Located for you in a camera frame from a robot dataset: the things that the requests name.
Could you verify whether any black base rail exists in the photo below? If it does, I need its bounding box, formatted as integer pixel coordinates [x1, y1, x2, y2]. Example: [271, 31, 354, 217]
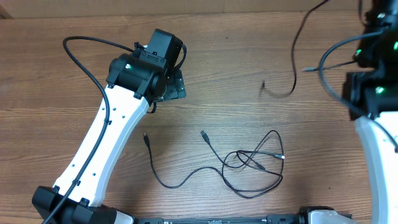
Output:
[133, 205, 352, 224]

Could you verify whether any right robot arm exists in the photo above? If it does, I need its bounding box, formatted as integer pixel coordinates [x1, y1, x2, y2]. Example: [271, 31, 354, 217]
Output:
[343, 0, 397, 223]

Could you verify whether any thick black USB cable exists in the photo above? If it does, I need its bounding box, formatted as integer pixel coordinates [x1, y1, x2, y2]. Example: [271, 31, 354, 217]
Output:
[258, 0, 358, 100]

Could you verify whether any thin black USB cable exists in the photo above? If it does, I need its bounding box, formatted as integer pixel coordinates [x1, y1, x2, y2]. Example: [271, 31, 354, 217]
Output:
[142, 132, 284, 200]

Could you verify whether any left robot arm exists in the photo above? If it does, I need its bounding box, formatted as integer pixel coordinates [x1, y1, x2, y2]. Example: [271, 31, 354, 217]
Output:
[32, 29, 187, 223]

